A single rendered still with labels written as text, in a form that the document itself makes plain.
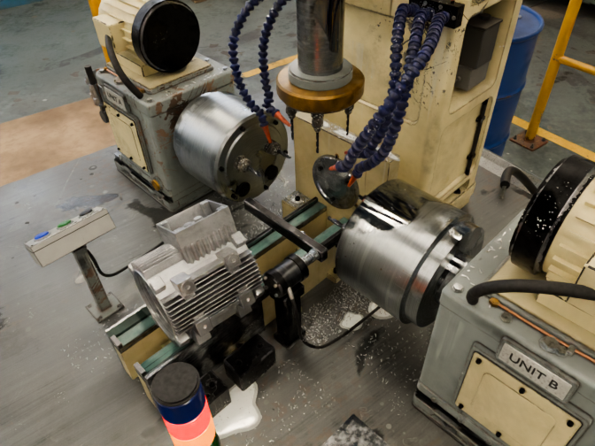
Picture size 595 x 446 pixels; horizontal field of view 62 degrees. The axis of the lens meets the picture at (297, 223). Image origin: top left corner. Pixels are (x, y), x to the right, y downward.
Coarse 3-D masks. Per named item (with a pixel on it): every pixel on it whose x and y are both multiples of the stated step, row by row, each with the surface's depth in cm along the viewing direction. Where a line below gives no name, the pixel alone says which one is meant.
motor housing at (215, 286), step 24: (144, 264) 93; (168, 264) 93; (192, 264) 95; (216, 264) 94; (240, 264) 96; (144, 288) 103; (168, 288) 91; (216, 288) 94; (240, 288) 97; (168, 312) 91; (192, 312) 92; (216, 312) 96; (168, 336) 100
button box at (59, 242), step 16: (96, 208) 112; (80, 224) 106; (96, 224) 108; (112, 224) 110; (32, 240) 105; (48, 240) 102; (64, 240) 104; (80, 240) 106; (32, 256) 105; (48, 256) 102
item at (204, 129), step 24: (216, 96) 127; (192, 120) 124; (216, 120) 121; (240, 120) 119; (192, 144) 124; (216, 144) 118; (240, 144) 121; (264, 144) 127; (192, 168) 128; (216, 168) 120; (240, 168) 121; (264, 168) 132; (216, 192) 128; (240, 192) 128
